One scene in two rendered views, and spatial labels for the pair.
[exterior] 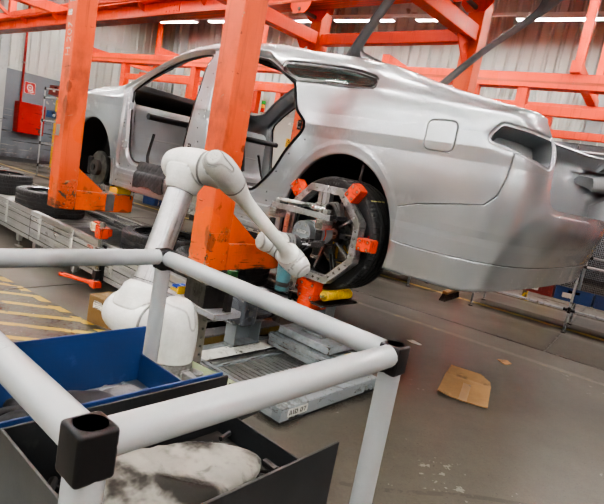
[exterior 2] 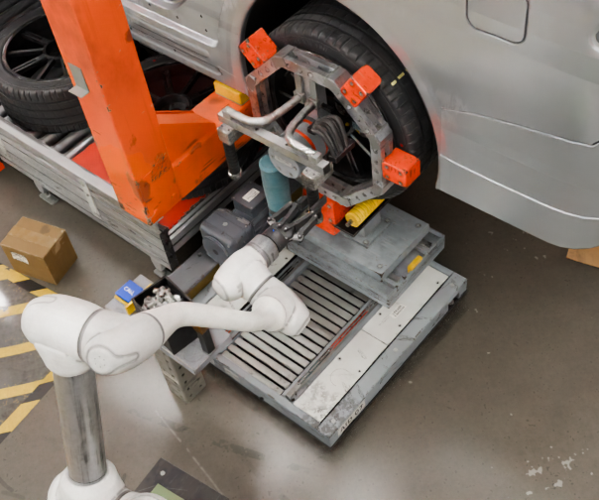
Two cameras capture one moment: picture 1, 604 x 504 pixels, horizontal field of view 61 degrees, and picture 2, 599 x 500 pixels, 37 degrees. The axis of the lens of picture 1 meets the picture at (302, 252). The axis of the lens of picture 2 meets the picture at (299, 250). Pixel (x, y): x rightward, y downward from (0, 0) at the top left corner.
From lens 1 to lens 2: 1.83 m
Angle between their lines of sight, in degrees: 41
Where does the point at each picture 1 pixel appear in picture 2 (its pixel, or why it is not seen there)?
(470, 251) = (577, 204)
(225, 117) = (72, 19)
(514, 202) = not seen: outside the picture
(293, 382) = not seen: outside the picture
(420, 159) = (465, 43)
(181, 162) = (54, 349)
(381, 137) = not seen: outside the picture
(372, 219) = (402, 120)
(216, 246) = (155, 187)
